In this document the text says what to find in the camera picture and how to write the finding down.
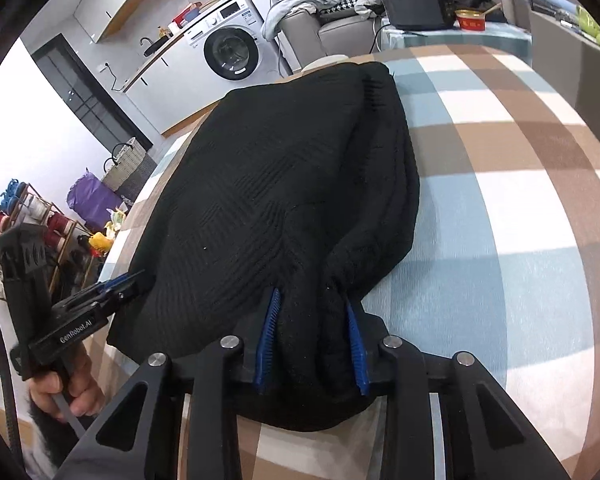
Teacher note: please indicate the person's left hand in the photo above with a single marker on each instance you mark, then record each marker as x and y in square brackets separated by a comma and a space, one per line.
[80, 385]

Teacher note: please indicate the red box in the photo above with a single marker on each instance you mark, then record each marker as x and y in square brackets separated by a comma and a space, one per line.
[187, 16]

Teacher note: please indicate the beige trash bin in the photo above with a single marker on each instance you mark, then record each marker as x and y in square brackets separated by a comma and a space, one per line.
[105, 240]

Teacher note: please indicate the white kitchen base cabinets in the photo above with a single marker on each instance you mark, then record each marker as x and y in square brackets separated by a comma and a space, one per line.
[175, 95]

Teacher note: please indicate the light grey clothes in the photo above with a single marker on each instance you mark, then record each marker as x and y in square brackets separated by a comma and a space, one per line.
[290, 10]

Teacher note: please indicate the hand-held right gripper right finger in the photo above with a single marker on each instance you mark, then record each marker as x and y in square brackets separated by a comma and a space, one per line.
[355, 350]

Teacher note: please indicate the person's left forearm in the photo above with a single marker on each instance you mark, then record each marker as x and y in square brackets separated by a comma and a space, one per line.
[45, 445]

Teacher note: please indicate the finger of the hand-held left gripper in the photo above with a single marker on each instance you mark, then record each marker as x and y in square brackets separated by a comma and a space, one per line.
[125, 280]
[122, 297]

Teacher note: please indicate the red noodle bowl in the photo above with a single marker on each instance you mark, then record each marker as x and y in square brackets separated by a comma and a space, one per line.
[470, 20]

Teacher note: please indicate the round white stool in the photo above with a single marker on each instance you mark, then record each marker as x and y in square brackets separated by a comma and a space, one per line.
[327, 61]

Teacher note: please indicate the black white striped cloth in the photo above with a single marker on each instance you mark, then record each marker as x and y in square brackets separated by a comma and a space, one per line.
[347, 7]

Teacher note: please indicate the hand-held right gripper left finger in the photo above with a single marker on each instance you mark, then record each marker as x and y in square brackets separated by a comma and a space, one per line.
[267, 340]

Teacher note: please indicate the purple plastic bag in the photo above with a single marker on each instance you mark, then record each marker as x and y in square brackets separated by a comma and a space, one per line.
[92, 200]

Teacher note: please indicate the black rice cooker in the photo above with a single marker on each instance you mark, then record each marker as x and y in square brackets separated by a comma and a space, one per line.
[412, 5]

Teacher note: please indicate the grey cube table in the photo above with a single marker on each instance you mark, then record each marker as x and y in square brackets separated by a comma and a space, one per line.
[575, 70]

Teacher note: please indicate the plaid blanket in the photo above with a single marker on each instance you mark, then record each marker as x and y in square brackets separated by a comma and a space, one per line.
[505, 210]

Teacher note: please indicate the grey sofa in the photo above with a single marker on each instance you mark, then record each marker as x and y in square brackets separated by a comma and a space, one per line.
[340, 35]

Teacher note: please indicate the shoe rack with shoes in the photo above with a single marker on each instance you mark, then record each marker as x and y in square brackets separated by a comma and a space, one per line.
[30, 220]

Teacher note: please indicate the teal checked tablecloth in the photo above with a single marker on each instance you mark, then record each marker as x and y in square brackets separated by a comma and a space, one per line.
[455, 40]

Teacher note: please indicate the white washing machine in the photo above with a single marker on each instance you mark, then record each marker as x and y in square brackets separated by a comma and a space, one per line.
[230, 40]

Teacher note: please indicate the black framed door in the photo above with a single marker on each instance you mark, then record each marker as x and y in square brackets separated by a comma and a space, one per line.
[87, 95]

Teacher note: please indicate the black faucet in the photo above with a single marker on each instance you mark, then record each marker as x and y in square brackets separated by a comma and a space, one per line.
[147, 45]

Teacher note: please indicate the green toy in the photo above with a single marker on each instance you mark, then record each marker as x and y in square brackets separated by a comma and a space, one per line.
[597, 27]

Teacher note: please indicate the woven basket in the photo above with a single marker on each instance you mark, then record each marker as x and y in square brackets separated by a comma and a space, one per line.
[130, 165]

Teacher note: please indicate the black knit t-shirt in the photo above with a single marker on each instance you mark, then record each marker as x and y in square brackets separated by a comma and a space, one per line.
[260, 185]

